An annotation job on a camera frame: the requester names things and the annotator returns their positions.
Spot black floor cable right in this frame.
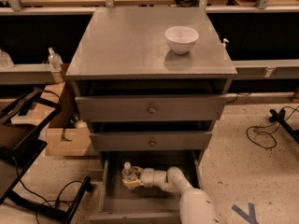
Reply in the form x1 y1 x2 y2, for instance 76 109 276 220
245 105 299 150

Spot grey right shelf rail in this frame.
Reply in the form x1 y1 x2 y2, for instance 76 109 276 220
233 59 299 80

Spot grey shelf rail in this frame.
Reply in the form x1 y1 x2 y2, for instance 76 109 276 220
0 63 68 85
233 59 299 80

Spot black floor cable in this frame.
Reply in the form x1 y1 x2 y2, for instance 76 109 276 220
245 105 299 150
12 159 93 224

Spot blue floor tape mark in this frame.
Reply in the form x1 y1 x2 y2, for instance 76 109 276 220
232 203 259 224

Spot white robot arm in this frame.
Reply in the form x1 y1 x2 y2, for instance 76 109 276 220
121 162 221 224

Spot clear pump dispenser bottle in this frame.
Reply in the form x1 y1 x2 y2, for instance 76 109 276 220
48 48 63 70

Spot grey left shelf rail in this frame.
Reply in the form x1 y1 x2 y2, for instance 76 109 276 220
0 63 68 85

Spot clear plastic water bottle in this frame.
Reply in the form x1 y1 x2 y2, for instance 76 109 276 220
121 162 137 180

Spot small white pump bottle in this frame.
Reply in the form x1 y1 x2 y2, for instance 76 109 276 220
222 38 230 48

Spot black cart frame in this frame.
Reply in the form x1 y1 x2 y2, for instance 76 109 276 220
0 88 93 224

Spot grey top drawer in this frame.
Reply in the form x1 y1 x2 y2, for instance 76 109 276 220
76 95 225 122

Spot cardboard box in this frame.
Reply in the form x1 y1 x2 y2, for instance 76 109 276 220
31 63 98 158

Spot grey open bottom drawer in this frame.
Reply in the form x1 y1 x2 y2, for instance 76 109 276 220
90 150 201 224

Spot black stand base right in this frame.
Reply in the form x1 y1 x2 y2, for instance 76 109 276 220
270 109 299 144

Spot white ceramic bowl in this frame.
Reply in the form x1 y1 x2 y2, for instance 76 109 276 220
164 26 199 54

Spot black floor cable left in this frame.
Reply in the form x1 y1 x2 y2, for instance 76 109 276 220
12 159 93 224

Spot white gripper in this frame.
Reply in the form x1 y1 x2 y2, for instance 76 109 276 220
122 166 154 189

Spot grey drawer cabinet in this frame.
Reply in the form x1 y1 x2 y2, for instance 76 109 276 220
65 7 238 173

